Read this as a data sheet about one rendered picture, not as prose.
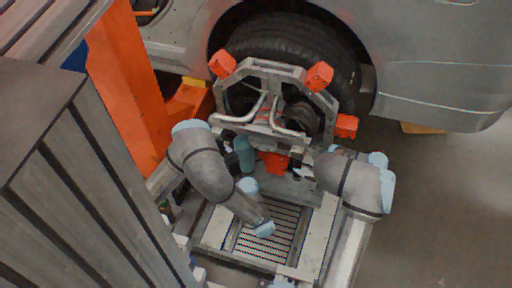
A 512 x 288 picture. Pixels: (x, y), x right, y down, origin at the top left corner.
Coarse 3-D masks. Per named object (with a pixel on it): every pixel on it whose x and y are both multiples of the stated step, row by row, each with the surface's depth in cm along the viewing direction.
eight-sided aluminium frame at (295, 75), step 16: (240, 64) 174; (256, 64) 171; (272, 64) 168; (224, 80) 178; (288, 80) 166; (304, 80) 164; (224, 96) 190; (320, 96) 168; (224, 112) 196; (336, 112) 173; (288, 144) 207; (320, 144) 191
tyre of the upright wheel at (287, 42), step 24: (240, 24) 190; (264, 24) 176; (288, 24) 173; (312, 24) 174; (240, 48) 173; (264, 48) 168; (288, 48) 165; (312, 48) 168; (336, 48) 174; (336, 72) 169; (360, 72) 188; (336, 96) 176
